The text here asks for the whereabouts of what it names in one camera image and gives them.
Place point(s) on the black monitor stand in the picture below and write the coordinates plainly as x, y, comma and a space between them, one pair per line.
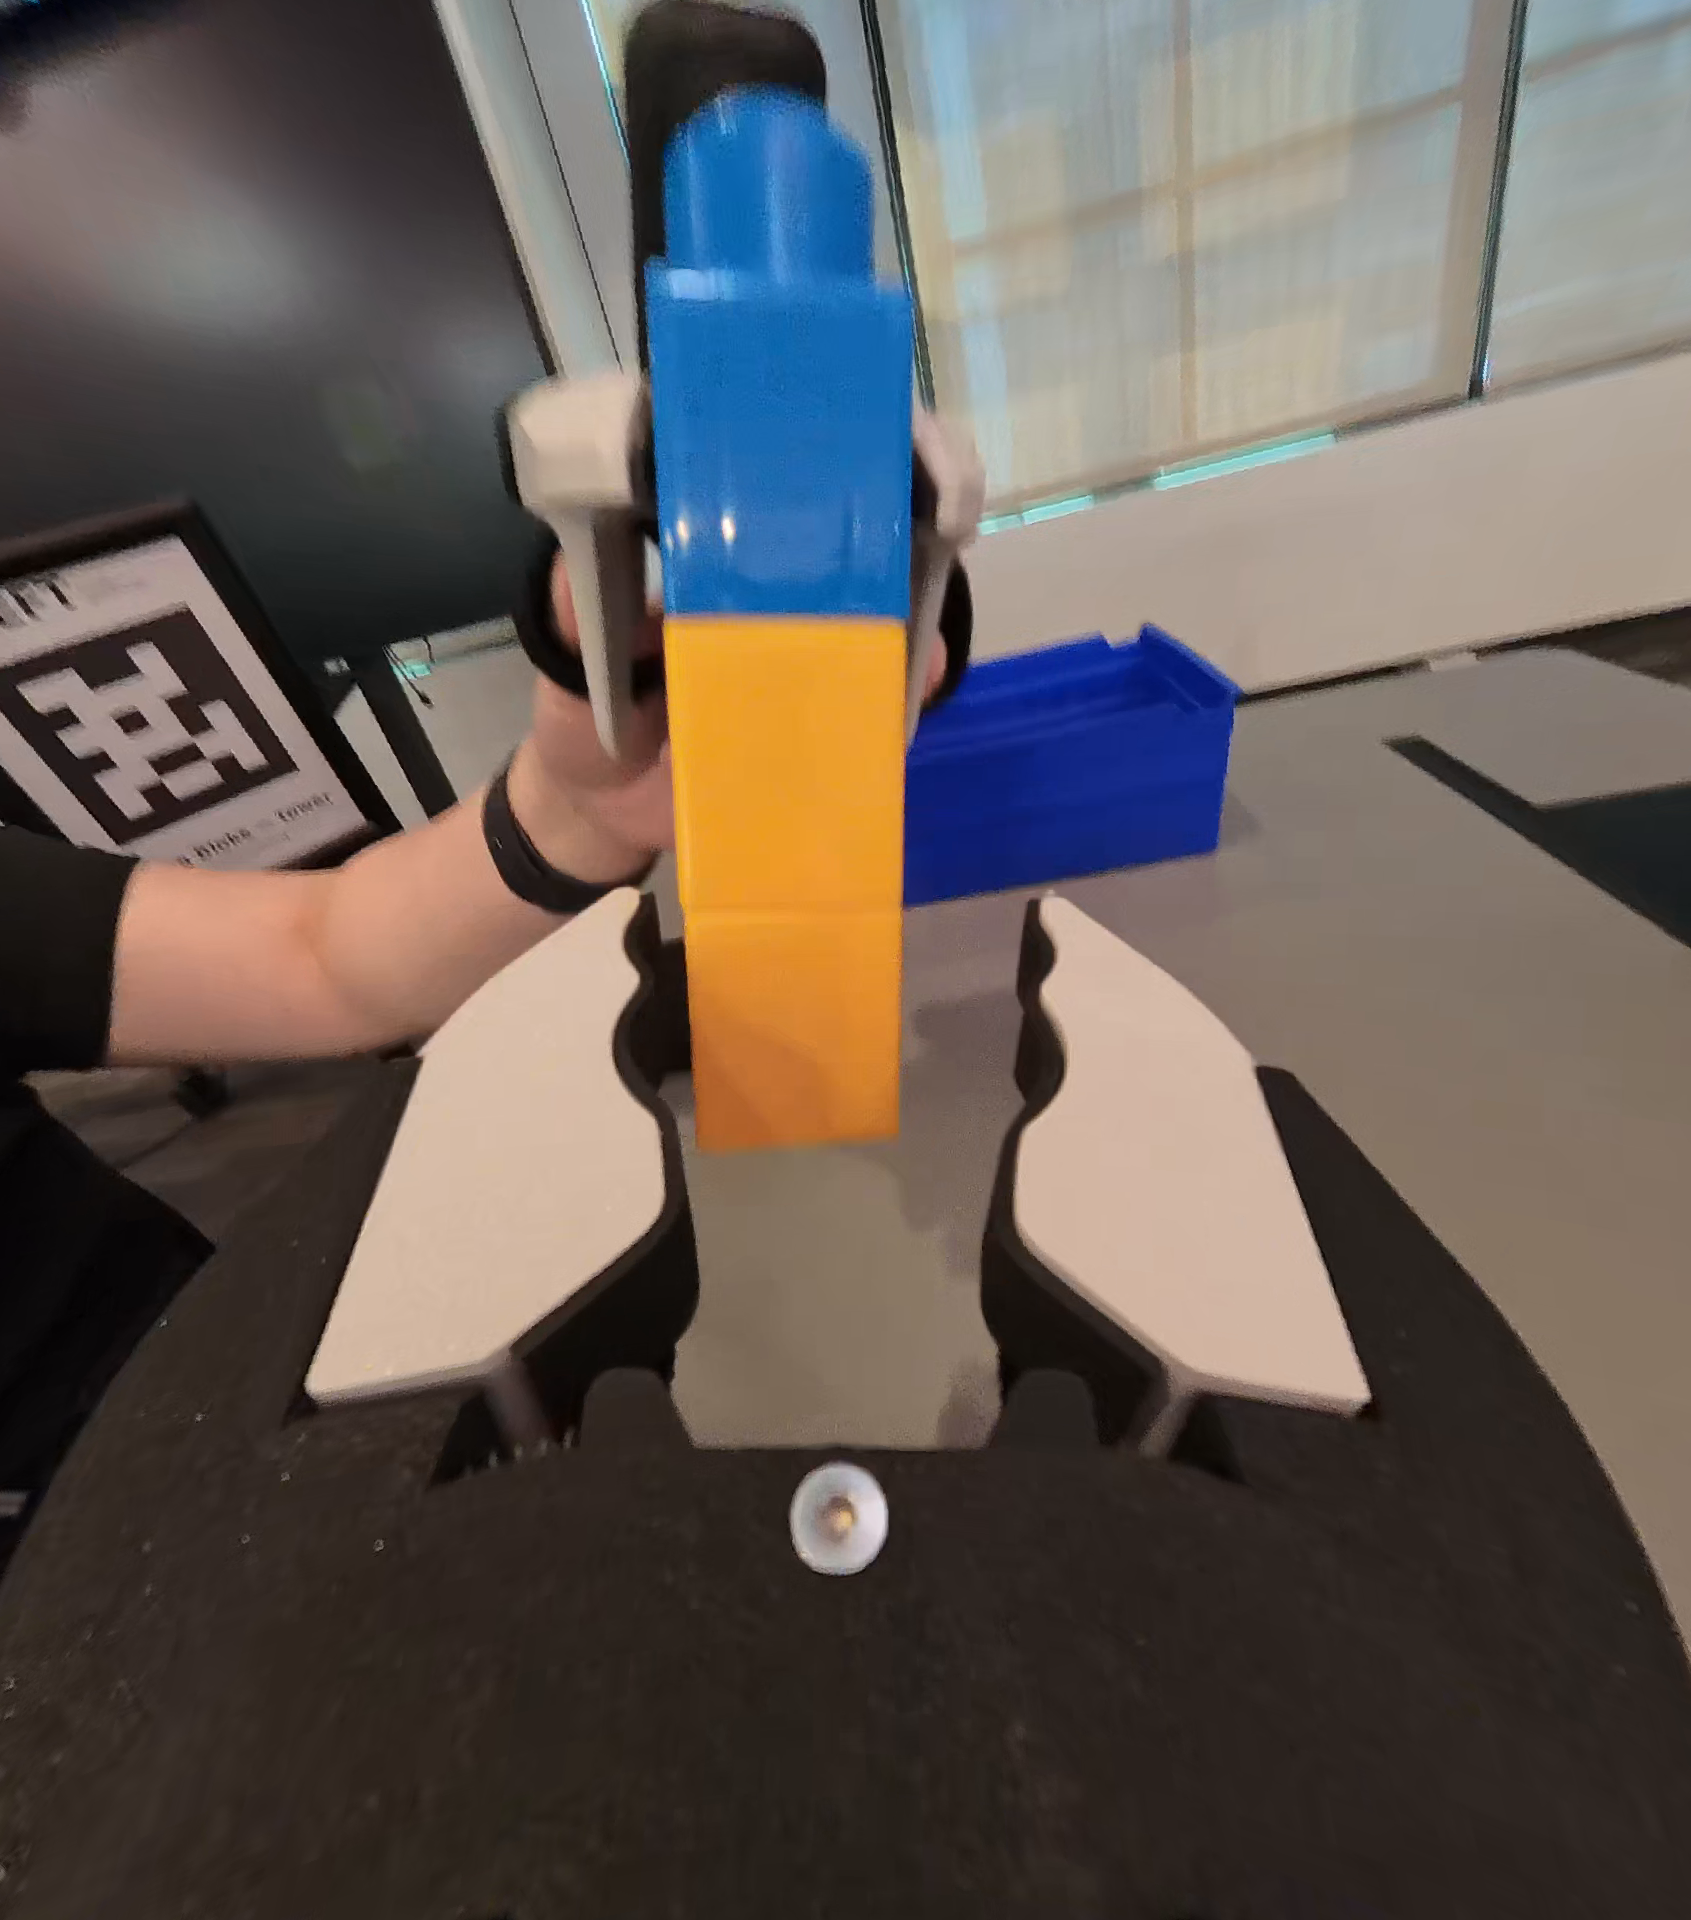
394, 734

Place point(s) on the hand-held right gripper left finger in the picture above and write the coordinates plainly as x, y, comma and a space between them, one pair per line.
500, 1184

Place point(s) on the marker sign board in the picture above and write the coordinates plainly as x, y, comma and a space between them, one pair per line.
110, 720

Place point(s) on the blue mega block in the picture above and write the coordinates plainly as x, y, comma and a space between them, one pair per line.
786, 435

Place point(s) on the blue plastic bin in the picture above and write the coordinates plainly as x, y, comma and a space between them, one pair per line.
1085, 764

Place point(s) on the person's left forearm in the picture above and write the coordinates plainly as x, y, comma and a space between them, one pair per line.
304, 960

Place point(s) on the large black monitor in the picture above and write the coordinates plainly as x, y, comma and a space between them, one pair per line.
184, 300

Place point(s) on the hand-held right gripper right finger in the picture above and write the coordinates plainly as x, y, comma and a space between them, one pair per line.
1175, 1200

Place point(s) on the large window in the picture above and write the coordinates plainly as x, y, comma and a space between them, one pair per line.
1309, 225

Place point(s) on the orange mega block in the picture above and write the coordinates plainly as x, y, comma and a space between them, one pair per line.
786, 764
792, 1034

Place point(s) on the person's left hand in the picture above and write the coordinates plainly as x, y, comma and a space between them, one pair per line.
606, 811

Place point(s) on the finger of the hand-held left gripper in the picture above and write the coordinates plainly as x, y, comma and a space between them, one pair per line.
948, 488
576, 450

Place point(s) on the black wrist band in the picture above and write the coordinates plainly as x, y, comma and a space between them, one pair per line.
546, 863

